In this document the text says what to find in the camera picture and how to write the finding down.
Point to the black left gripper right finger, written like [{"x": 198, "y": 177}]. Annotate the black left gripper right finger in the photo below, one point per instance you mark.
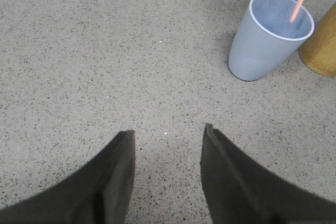
[{"x": 239, "y": 190}]

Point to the bamboo cylinder holder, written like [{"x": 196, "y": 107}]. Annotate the bamboo cylinder holder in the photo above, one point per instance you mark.
[{"x": 318, "y": 51}]

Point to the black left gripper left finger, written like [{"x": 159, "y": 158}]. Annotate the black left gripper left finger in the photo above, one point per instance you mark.
[{"x": 99, "y": 192}]

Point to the blue plastic cup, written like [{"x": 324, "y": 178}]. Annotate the blue plastic cup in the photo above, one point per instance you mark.
[{"x": 266, "y": 37}]

